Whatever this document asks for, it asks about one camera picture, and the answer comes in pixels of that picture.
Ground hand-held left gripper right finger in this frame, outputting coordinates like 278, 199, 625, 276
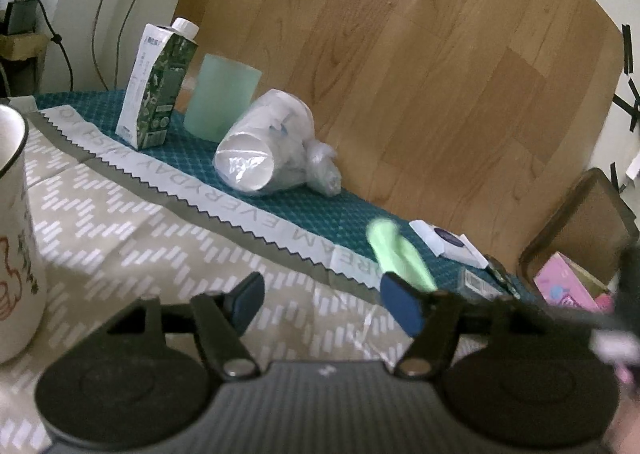
380, 272, 571, 380

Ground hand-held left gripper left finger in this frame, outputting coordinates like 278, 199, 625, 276
102, 272, 266, 381

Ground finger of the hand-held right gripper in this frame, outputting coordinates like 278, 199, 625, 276
520, 301, 621, 332

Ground pink tin box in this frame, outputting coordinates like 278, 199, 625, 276
532, 253, 618, 312

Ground pale pink cloth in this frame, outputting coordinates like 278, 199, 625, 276
590, 326, 636, 385

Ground light green cloth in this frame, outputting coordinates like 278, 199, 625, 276
366, 218, 436, 292

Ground white sachet with navy circle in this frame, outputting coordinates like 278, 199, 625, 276
409, 220, 488, 267

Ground small grey packet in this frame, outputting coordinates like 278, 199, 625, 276
459, 268, 503, 299

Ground small black object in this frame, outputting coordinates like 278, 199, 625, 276
486, 258, 523, 297

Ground brown woven tray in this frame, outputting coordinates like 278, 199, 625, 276
517, 167, 640, 285

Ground teal patterned mat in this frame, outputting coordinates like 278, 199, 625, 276
32, 88, 541, 305

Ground black tape strip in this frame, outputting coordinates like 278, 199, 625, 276
621, 24, 634, 74
610, 154, 640, 192
614, 81, 640, 132

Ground beige chevron tablecloth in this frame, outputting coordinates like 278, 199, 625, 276
0, 106, 501, 454

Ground paper cups in plastic bag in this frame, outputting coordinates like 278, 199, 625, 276
214, 88, 343, 198

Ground pale green cup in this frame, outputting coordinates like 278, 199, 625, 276
184, 54, 262, 142

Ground white printed mug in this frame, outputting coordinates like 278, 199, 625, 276
0, 104, 48, 365

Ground green white drink carton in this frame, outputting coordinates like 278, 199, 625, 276
116, 18, 199, 151

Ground wood pattern board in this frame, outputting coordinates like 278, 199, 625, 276
172, 0, 623, 279

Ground yellowish cardboard box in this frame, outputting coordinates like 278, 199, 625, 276
0, 32, 46, 60

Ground black power adapter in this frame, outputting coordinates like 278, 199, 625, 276
5, 0, 38, 34

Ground thin wall cable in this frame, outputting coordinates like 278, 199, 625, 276
92, 0, 162, 90

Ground black adapter cable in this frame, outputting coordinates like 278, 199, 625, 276
27, 0, 75, 93

